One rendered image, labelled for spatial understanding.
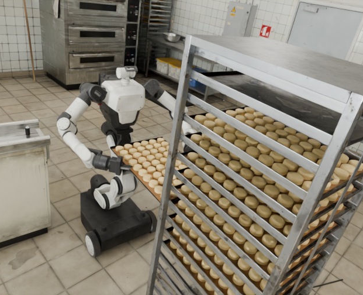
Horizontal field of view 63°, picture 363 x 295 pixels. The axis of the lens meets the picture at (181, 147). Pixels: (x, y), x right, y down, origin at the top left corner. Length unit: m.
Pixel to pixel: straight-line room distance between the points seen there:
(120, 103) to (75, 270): 1.29
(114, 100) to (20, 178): 0.88
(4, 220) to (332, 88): 2.30
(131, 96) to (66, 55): 3.67
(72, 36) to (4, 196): 3.62
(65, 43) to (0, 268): 3.85
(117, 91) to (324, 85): 1.42
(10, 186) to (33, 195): 0.19
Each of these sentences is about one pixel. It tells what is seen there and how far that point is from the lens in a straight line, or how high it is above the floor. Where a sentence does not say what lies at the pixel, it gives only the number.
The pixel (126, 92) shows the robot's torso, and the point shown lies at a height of 1.30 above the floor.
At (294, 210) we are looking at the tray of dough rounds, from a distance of 1.01.
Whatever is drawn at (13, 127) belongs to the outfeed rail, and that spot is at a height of 0.87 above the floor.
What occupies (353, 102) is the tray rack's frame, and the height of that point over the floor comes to 1.80.
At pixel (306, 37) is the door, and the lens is 5.57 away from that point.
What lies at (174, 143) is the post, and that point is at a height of 1.38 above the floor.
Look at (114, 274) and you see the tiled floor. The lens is 2.49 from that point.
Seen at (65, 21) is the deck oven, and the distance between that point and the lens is 5.50.
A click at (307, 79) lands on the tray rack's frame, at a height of 1.81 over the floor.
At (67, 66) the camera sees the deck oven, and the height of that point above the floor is 0.45.
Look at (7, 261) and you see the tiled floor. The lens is 2.68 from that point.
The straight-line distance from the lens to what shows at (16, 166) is 2.32.
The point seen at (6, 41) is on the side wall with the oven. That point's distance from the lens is 6.31.
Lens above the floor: 1.97
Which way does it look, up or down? 28 degrees down
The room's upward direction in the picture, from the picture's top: 10 degrees clockwise
